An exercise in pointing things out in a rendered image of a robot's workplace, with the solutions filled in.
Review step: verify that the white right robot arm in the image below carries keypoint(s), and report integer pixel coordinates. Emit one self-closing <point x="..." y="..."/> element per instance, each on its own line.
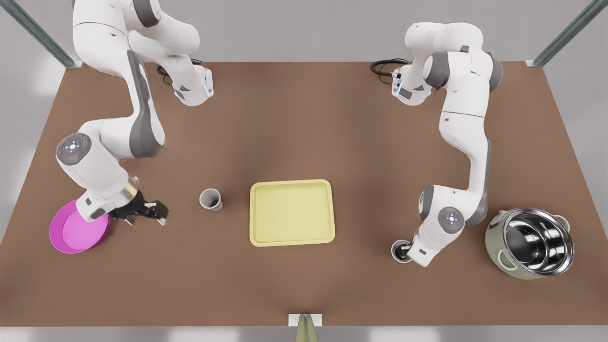
<point x="102" y="156"/>

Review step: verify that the silver frame post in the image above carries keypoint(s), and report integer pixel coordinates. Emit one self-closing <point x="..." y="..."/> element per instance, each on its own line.
<point x="565" y="34"/>
<point x="40" y="34"/>
<point x="305" y="327"/>

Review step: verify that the white IKEA cup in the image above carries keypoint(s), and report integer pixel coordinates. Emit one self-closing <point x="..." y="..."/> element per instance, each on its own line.
<point x="394" y="251"/>
<point x="211" y="199"/>

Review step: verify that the yellow rectangular tray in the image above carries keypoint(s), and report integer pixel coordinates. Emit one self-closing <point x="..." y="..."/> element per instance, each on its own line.
<point x="291" y="213"/>

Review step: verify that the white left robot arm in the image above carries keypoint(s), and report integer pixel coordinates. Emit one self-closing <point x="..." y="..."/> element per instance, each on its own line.
<point x="468" y="118"/>

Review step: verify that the pink round plate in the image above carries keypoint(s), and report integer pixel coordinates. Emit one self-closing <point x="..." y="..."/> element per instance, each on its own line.
<point x="78" y="232"/>

